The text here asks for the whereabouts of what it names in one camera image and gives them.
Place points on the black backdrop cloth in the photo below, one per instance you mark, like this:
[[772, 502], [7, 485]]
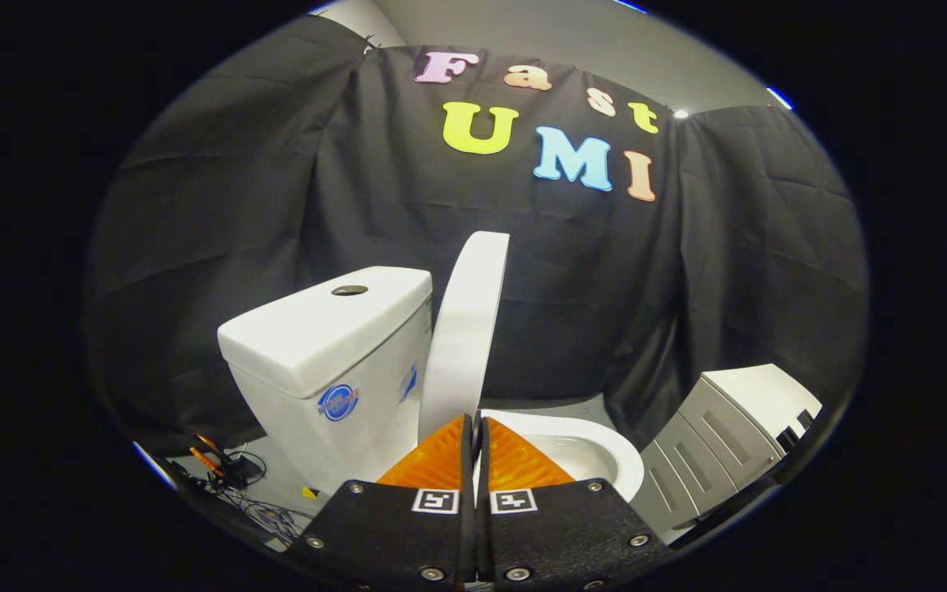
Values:
[[605, 288]]

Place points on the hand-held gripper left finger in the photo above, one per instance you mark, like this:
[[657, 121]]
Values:
[[383, 534]]

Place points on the white grey drawer cabinet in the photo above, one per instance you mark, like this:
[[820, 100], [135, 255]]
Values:
[[712, 436]]

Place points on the black power adapter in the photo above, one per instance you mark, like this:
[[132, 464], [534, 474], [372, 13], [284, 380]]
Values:
[[243, 470]]

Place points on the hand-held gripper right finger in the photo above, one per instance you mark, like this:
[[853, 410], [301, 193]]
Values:
[[564, 534]]

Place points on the white toilet tank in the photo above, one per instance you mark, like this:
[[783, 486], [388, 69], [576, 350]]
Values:
[[334, 353]]

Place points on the white toilet lid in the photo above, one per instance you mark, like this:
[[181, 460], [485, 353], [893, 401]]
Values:
[[464, 329]]

